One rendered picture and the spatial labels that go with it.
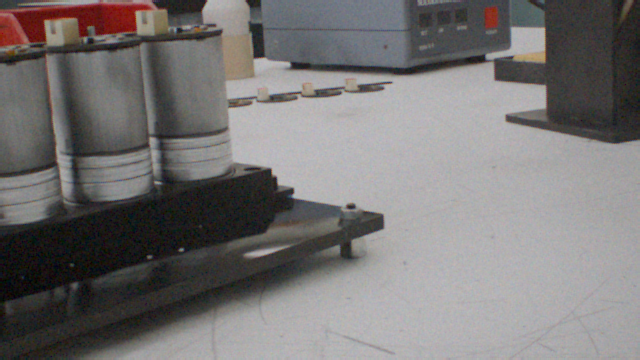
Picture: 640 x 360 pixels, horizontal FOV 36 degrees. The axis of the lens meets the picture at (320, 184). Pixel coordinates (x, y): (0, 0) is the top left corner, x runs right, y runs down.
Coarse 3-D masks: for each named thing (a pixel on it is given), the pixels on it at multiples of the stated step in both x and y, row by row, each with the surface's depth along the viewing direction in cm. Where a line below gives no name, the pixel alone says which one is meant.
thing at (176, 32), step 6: (174, 30) 27; (180, 30) 27; (192, 30) 28; (204, 30) 28; (210, 30) 28; (216, 30) 28; (222, 30) 28; (138, 36) 27; (144, 36) 27; (150, 36) 27; (156, 36) 27; (162, 36) 27; (168, 36) 27; (174, 36) 27; (180, 36) 27; (186, 36) 27; (192, 36) 27; (198, 36) 27
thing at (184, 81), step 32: (160, 64) 27; (192, 64) 27; (160, 96) 27; (192, 96) 27; (224, 96) 28; (160, 128) 28; (192, 128) 27; (224, 128) 28; (160, 160) 28; (192, 160) 28; (224, 160) 28
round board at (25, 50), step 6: (12, 48) 25; (24, 48) 24; (30, 48) 25; (36, 48) 25; (42, 48) 25; (0, 54) 24; (12, 54) 23; (18, 54) 23; (24, 54) 23; (30, 54) 24; (36, 54) 24; (42, 54) 24; (0, 60) 23; (6, 60) 23
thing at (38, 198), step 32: (0, 64) 23; (32, 64) 24; (0, 96) 23; (32, 96) 24; (0, 128) 23; (32, 128) 24; (0, 160) 24; (32, 160) 24; (0, 192) 24; (32, 192) 24; (0, 224) 24; (32, 224) 24
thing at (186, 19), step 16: (80, 0) 327; (96, 0) 314; (144, 0) 280; (160, 0) 281; (176, 0) 284; (192, 0) 287; (208, 0) 290; (256, 0) 300; (176, 16) 289; (192, 16) 292; (256, 16) 305
